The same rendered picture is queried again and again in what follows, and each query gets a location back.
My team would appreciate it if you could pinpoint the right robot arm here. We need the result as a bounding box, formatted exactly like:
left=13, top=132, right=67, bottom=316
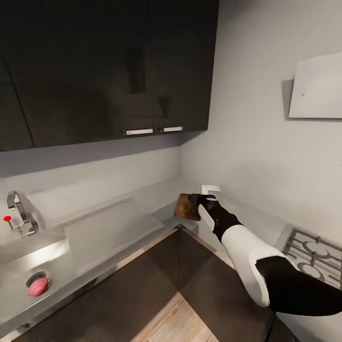
left=188, top=184, right=342, bottom=342

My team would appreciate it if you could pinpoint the vidalia onion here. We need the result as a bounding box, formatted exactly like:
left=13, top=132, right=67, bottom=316
left=28, top=276, right=48, bottom=296

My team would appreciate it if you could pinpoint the cutting board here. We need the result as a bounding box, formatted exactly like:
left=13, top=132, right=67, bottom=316
left=174, top=193, right=201, bottom=219

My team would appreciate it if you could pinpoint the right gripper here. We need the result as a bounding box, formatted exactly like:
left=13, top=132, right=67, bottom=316
left=188, top=193, right=216, bottom=205

